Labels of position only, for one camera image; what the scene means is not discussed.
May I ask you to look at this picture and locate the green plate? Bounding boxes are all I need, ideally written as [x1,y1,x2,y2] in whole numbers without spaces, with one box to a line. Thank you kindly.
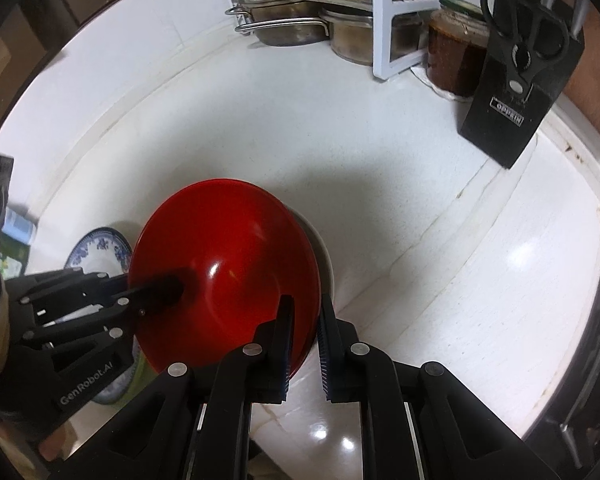
[128,347,156,398]

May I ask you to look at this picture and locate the dark brown window frame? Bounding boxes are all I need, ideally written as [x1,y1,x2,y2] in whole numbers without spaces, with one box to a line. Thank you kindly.
[0,0,101,126]

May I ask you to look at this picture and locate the black knife block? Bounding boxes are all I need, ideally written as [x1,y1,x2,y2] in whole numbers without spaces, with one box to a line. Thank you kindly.
[457,15,585,170]

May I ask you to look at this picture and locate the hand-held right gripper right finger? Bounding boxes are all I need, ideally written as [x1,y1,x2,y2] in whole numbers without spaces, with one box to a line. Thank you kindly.
[317,295,561,480]

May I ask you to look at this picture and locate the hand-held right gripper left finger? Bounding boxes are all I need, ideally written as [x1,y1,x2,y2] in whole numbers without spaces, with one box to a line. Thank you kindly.
[67,294,297,480]

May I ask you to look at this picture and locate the blue floral rim plate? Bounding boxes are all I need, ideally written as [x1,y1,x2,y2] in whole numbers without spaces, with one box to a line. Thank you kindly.
[64,227,136,406]

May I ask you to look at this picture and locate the white blue pump bottle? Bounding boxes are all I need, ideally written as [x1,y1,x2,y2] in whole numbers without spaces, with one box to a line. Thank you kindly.
[2,202,38,246]

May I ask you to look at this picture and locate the white bowl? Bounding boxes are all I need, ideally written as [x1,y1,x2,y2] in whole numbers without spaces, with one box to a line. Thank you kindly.
[285,205,337,311]

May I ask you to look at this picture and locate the red and black bowl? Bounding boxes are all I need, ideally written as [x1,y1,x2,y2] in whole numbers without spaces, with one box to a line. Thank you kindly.
[129,178,323,383]

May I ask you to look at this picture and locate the white coaster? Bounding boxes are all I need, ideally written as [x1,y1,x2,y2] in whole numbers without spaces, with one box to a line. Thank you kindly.
[410,62,473,103]

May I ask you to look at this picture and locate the small steel pot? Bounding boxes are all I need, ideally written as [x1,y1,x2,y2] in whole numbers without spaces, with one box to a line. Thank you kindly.
[322,9,426,66]

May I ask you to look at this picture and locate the green dish soap bottle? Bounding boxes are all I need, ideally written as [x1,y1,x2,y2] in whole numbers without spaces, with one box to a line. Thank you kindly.
[0,240,31,277]

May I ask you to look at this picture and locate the glass jar of brown sauce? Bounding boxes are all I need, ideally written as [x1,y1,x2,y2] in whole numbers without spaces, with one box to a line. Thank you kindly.
[425,0,491,98]

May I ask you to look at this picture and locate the person's left hand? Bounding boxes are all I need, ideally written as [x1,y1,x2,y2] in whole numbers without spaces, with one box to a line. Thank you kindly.
[37,422,76,463]

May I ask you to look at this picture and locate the black kitchen scissors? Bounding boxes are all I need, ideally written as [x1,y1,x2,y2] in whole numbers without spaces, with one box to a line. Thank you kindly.
[480,0,571,93]

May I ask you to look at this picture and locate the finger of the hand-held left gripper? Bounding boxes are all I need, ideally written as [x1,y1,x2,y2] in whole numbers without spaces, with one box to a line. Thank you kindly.
[10,269,130,322]
[22,275,186,347]

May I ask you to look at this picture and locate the corner pot shelf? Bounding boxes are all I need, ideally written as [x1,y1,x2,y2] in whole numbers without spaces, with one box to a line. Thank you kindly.
[225,0,443,81]

